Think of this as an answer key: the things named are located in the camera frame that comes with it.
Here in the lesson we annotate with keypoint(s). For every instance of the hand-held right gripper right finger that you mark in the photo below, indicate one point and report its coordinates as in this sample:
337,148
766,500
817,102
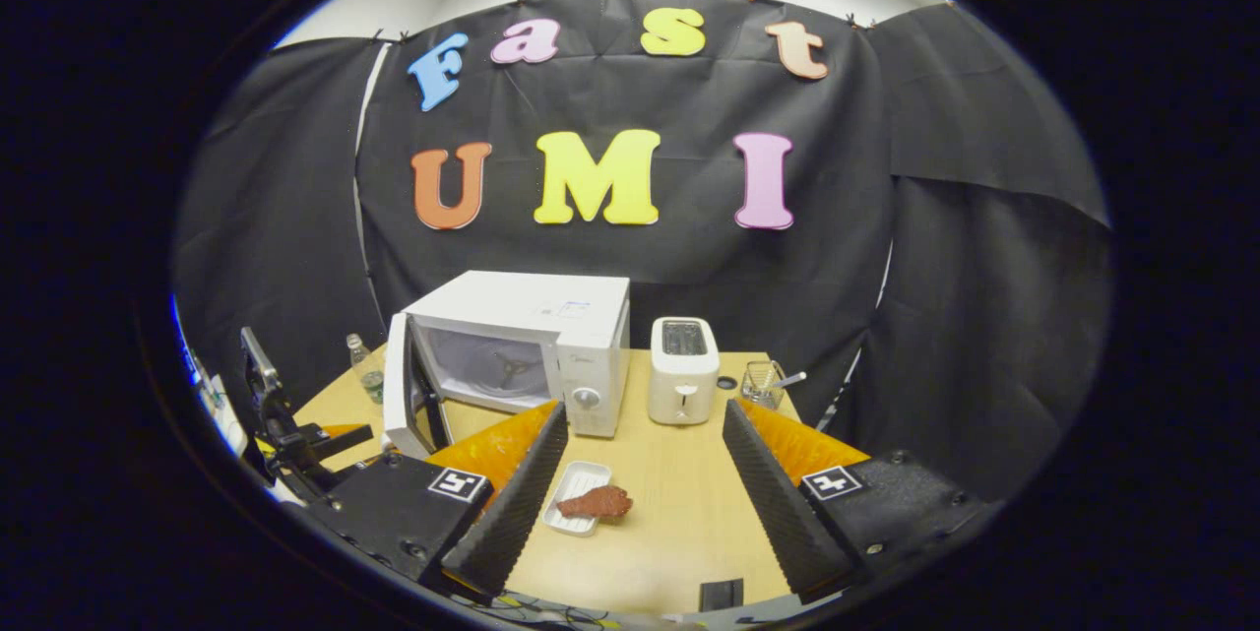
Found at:
778,513

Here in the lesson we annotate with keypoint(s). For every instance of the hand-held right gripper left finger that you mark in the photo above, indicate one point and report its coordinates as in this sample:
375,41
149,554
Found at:
517,513

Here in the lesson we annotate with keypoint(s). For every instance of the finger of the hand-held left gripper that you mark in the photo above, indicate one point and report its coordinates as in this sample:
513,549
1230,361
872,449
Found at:
345,439

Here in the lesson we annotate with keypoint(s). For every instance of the brown meat piece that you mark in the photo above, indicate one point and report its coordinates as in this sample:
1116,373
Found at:
596,503

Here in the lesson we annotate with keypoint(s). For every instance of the white microwave oven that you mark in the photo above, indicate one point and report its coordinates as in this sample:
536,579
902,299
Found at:
522,306

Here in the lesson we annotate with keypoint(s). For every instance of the clear plastic water bottle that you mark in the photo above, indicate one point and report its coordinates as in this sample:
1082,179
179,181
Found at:
368,375

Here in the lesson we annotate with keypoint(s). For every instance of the white rectangular tray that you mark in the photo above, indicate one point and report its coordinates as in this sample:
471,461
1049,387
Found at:
576,478

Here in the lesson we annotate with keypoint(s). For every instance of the small black block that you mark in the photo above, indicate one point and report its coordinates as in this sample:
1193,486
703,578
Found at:
721,595

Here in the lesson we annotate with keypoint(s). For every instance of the metal mesh basket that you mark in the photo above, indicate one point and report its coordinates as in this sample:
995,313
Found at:
760,390

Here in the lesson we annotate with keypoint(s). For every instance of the metal spoon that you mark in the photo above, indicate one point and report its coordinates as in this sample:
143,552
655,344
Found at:
787,380

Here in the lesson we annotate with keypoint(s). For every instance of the white toaster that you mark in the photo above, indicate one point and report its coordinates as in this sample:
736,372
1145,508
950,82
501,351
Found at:
682,385

